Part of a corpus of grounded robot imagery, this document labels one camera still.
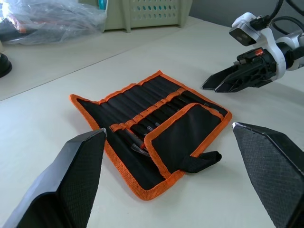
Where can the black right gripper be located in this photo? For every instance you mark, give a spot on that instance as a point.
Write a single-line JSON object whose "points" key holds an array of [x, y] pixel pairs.
{"points": [[266, 66]]}

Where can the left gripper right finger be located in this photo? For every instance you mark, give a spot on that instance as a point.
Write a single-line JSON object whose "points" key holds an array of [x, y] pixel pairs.
{"points": [[273, 171]]}

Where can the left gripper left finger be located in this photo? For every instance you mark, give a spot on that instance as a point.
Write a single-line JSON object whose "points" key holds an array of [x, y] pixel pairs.
{"points": [[71, 178]]}

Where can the black orange-trimmed tool roll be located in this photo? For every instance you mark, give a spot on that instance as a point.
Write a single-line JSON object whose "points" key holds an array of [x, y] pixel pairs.
{"points": [[185, 135]]}

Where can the curved-tip steel tweezers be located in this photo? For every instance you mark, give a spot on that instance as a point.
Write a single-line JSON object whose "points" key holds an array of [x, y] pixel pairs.
{"points": [[134, 139], [141, 150]]}

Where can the slim metal precision tool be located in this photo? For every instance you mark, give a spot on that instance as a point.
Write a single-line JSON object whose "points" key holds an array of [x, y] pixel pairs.
{"points": [[149, 129], [157, 125]]}

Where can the pale green perforated basket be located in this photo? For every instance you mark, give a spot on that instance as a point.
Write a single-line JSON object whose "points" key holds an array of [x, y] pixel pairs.
{"points": [[154, 19]]}

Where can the green push button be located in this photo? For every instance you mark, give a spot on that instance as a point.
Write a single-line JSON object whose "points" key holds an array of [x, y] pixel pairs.
{"points": [[4, 66]]}

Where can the clear plastic bag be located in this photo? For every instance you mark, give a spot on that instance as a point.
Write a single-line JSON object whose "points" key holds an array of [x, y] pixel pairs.
{"points": [[59, 21]]}

